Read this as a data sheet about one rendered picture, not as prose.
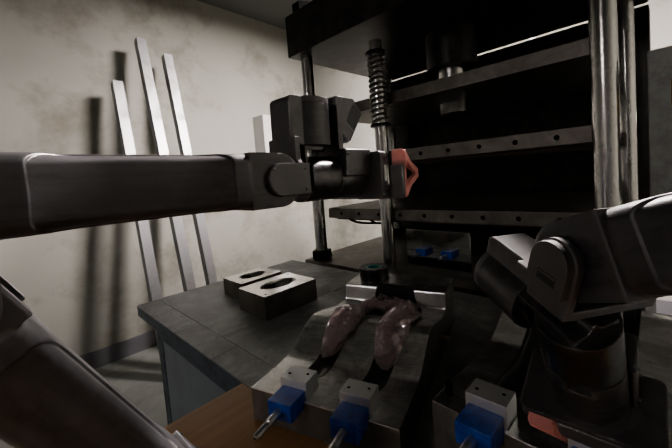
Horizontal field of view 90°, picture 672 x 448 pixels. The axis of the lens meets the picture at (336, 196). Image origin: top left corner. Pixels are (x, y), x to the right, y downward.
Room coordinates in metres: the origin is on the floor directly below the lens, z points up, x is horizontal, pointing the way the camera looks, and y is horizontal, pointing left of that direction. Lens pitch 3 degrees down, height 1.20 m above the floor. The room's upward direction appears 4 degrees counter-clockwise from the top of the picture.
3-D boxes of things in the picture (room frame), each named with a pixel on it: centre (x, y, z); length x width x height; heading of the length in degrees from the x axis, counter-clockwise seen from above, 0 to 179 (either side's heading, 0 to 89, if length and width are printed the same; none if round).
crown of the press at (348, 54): (1.57, -0.57, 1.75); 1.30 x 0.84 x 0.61; 45
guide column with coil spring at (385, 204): (1.45, -0.21, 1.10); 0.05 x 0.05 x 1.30
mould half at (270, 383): (0.72, -0.06, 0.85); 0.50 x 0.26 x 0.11; 152
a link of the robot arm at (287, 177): (0.41, 0.05, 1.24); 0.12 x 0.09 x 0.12; 137
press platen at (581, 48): (1.61, -0.61, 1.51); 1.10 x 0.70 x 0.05; 45
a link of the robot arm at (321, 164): (0.43, 0.03, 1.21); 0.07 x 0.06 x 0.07; 137
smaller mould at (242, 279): (1.24, 0.33, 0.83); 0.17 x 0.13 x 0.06; 135
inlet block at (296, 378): (0.50, 0.11, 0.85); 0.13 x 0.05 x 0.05; 152
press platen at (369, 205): (1.61, -0.61, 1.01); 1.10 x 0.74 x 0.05; 45
